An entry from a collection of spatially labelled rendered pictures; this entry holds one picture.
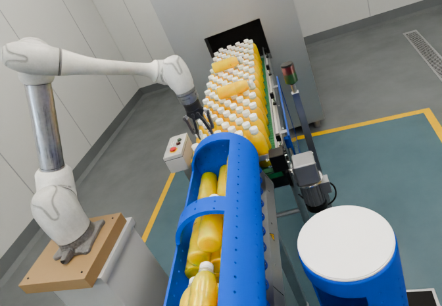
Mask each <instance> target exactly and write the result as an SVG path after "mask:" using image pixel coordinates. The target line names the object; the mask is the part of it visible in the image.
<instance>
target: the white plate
mask: <svg viewBox="0 0 442 306"><path fill-rule="evenodd" d="M297 247H298V252H299V255H300V257H301V259H302V261H303V262H304V264H305V265H306V266H307V267H308V268H309V269H310V270H311V271H312V272H313V273H315V274H317V275H318V276H321V277H322V278H325V279H328V280H333V281H338V282H353V281H357V280H363V279H365V278H368V277H371V276H373V275H375V274H376V273H378V272H379V271H380V270H382V269H383V268H384V267H385V266H386V265H387V264H388V262H390V260H391V258H392V256H393V254H394V251H395V235H394V232H393V229H392V227H391V226H390V224H389V223H388V221H386V220H385V219H384V218H383V217H382V216H381V215H379V214H377V213H376V212H374V211H372V210H370V209H367V208H364V207H358V206H352V205H344V206H337V207H332V208H329V209H326V210H323V211H321V212H319V213H317V214H316V215H314V216H313V217H312V218H310V219H309V220H308V221H307V222H306V223H305V225H304V226H303V227H302V229H301V231H300V233H299V237H298V241H297Z"/></svg>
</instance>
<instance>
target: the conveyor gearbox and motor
mask: <svg viewBox="0 0 442 306"><path fill-rule="evenodd" d="M290 172H291V175H292V176H294V179H295V183H296V185H297V186H298V187H300V190H301V193H302V195H300V194H298V195H299V196H300V197H302V198H303V199H304V202H305V204H306V206H307V209H308V211H310V212H312V213H319V212H321V211H323V210H326V209H327V207H328V205H329V204H331V203H333V202H334V200H335V198H336V196H337V190H336V187H335V186H334V185H333V184H332V183H331V182H330V181H329V179H328V175H327V174H326V175H322V173H321V172H320V171H319V170H318V167H317V164H316V160H315V158H314V153H313V152H312V151H307V152H304V153H300V154H297V155H292V156H291V168H290ZM330 184H331V185H332V186H333V187H334V190H335V197H334V199H333V200H332V201H331V202H329V203H328V202H327V199H326V193H331V192H332V189H331V186H330Z"/></svg>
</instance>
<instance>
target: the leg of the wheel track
mask: <svg viewBox="0 0 442 306"><path fill-rule="evenodd" d="M278 237H279V244H280V257H281V263H282V269H283V271H284V274H285V276H286V278H287V281H288V282H289V285H290V287H291V290H292V292H293V295H294V296H295V299H296V301H297V303H298V306H309V304H308V302H307V299H306V297H305V294H304V292H303V289H302V287H301V284H300V282H299V279H298V278H297V275H296V273H295V270H294V268H293V265H292V263H291V260H290V258H289V255H288V253H287V251H286V248H285V246H284V244H283V241H282V238H281V236H280V233H279V232H278Z"/></svg>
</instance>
